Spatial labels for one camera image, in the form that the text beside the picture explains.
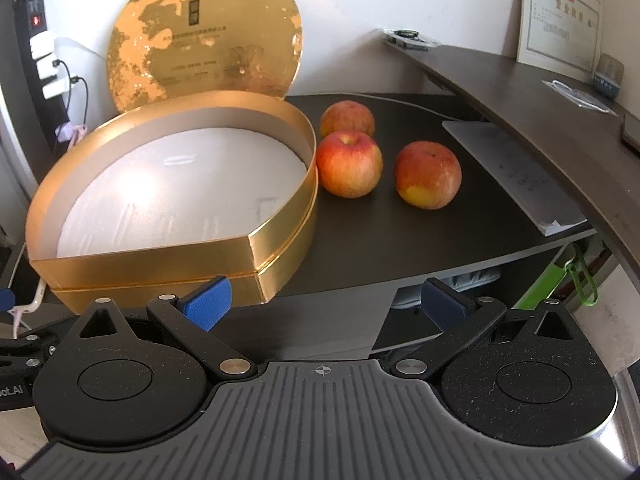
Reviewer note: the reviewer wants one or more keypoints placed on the purple charger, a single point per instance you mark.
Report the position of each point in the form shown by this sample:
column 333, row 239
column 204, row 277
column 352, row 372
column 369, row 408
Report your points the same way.
column 64, row 132

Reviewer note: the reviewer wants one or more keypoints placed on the black power strip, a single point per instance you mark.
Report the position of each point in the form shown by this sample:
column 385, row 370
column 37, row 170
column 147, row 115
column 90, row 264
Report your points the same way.
column 42, row 110

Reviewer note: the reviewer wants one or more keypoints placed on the framed certificate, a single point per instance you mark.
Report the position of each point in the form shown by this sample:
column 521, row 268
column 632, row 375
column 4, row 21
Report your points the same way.
column 560, row 25

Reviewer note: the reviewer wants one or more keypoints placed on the red apple with yellow patch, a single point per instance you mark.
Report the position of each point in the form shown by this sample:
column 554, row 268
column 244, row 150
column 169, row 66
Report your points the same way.
column 427, row 175

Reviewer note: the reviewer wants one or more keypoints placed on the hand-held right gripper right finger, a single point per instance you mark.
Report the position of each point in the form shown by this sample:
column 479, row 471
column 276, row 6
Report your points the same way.
column 442, row 305

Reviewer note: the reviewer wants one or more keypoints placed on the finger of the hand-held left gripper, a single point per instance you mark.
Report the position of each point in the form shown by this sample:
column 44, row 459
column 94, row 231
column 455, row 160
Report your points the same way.
column 4, row 300
column 25, row 345

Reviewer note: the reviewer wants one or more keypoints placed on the round gold gift box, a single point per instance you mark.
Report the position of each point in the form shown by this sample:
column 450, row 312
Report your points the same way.
column 150, row 270

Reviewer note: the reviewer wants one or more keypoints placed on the stack of white papers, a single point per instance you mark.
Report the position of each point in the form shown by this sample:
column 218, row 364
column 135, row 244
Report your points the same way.
column 510, row 170

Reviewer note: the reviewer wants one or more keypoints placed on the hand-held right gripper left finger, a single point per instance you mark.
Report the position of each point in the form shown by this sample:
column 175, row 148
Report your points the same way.
column 207, row 305

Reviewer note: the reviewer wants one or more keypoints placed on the raised dark desk shelf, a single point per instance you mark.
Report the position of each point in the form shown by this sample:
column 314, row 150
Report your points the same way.
column 525, row 95

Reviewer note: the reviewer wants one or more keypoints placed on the small grey card stand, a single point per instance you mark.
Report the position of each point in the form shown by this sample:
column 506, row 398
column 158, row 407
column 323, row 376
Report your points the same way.
column 610, row 75

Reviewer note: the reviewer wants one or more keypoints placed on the green plastic clip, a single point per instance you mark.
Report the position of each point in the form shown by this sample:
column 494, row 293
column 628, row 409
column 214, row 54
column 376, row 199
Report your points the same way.
column 582, row 282

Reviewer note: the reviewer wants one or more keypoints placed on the round gold box lid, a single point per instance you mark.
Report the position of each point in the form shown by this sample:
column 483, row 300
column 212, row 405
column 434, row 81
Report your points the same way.
column 200, row 35

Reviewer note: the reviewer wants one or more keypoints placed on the white charger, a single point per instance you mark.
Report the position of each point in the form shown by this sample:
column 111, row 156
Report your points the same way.
column 47, row 67
column 41, row 45
column 55, row 87

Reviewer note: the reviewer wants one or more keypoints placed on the silver computer case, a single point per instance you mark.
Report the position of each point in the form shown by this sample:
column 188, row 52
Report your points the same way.
column 12, row 60

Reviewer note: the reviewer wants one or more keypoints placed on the dark wooden desktop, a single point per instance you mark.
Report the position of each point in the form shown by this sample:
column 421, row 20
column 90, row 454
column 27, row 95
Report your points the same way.
column 400, row 240

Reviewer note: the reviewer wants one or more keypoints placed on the striped red apple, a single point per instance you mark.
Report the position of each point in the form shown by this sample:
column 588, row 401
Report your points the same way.
column 347, row 117

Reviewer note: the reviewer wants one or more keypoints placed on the green panel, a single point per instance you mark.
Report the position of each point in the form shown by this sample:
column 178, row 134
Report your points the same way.
column 542, row 285

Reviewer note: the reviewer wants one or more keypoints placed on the round red apple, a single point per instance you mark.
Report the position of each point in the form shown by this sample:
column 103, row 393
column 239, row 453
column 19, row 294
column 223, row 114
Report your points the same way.
column 350, row 165

